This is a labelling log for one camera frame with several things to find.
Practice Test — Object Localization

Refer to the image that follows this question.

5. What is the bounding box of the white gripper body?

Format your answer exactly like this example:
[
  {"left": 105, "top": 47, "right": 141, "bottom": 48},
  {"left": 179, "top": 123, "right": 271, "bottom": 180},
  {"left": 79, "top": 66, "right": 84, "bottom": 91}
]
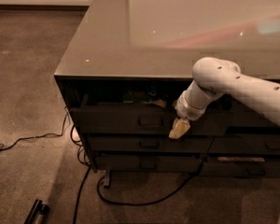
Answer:
[{"left": 175, "top": 91, "right": 206, "bottom": 121}]

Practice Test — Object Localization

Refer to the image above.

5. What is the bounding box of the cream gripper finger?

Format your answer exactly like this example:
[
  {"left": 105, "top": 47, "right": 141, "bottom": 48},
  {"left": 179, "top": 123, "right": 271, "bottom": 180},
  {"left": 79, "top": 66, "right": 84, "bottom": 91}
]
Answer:
[{"left": 169, "top": 118, "right": 190, "bottom": 139}]

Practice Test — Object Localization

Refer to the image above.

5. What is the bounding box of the drawer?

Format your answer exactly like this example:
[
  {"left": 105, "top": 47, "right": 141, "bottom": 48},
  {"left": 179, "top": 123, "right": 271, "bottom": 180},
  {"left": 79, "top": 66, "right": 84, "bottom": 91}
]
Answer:
[
  {"left": 200, "top": 157, "right": 280, "bottom": 178},
  {"left": 95, "top": 155, "right": 202, "bottom": 173},
  {"left": 88, "top": 134, "right": 213, "bottom": 153},
  {"left": 71, "top": 95, "right": 232, "bottom": 135},
  {"left": 223, "top": 103, "right": 280, "bottom": 134},
  {"left": 209, "top": 134, "right": 280, "bottom": 156}
]

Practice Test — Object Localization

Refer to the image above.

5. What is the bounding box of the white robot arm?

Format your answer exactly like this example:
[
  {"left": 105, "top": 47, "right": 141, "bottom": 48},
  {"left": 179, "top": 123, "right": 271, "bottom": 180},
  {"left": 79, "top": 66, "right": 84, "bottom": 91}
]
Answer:
[{"left": 169, "top": 57, "right": 280, "bottom": 139}]

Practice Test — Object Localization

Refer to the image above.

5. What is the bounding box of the dark cabinet with glossy top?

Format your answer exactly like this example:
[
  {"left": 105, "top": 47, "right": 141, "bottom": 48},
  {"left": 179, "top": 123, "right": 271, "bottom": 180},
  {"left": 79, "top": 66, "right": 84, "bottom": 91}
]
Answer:
[{"left": 54, "top": 0, "right": 280, "bottom": 175}]

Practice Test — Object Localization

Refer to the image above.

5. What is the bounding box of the green snack bag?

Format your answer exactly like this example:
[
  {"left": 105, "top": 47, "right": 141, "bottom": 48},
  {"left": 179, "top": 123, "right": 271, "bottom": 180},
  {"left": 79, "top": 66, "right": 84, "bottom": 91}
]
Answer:
[{"left": 122, "top": 90, "right": 167, "bottom": 108}]

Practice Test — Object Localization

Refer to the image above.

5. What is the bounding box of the black looped cable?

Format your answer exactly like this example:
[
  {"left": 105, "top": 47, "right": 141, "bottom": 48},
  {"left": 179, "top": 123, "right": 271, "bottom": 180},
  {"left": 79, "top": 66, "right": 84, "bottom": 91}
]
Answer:
[{"left": 96, "top": 163, "right": 204, "bottom": 207}]

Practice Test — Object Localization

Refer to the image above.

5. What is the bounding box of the thick black floor cable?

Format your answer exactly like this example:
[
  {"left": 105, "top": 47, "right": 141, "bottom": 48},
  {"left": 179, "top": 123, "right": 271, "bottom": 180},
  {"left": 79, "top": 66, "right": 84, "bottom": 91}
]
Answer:
[{"left": 72, "top": 165, "right": 92, "bottom": 224}]

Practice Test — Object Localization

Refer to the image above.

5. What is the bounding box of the thin black power cable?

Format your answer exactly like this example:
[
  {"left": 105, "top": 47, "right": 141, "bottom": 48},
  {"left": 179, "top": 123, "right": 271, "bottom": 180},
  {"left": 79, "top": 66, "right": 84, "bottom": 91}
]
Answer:
[{"left": 0, "top": 105, "right": 70, "bottom": 165}]

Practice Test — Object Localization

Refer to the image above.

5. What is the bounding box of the black metal bracket on floor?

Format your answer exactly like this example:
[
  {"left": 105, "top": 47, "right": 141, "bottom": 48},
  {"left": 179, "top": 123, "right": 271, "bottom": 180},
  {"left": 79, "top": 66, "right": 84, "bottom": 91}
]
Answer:
[{"left": 24, "top": 199, "right": 49, "bottom": 224}]

